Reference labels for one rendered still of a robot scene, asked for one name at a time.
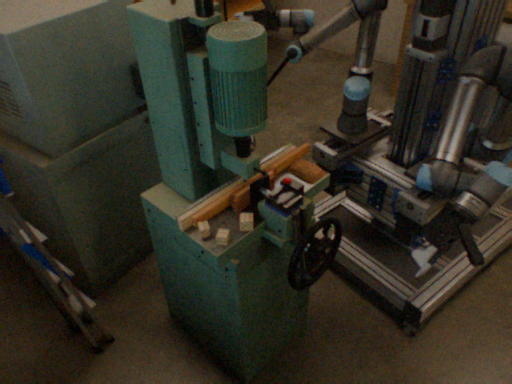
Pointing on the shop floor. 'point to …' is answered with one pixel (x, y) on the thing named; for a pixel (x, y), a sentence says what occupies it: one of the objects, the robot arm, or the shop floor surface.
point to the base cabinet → (230, 302)
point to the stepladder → (47, 268)
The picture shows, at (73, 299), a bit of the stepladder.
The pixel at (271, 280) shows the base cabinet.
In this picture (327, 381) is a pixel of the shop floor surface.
